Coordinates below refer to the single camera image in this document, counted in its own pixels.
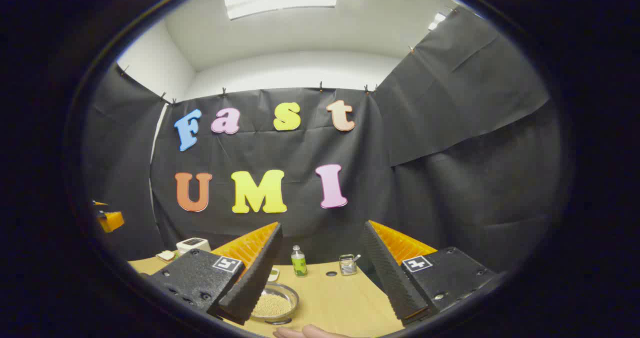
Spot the white toaster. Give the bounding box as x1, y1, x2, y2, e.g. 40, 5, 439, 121
176, 238, 212, 255

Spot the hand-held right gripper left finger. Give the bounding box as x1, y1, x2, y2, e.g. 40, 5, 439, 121
141, 222, 284, 326

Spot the steel pot with soybeans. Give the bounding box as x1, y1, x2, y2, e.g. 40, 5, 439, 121
248, 282, 300, 324

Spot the green label bottle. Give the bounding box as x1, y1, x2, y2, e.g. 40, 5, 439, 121
291, 245, 308, 277

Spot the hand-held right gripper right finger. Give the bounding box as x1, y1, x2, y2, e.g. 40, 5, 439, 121
363, 220, 501, 327

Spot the black backdrop cloth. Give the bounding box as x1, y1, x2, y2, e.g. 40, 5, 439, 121
82, 5, 568, 278

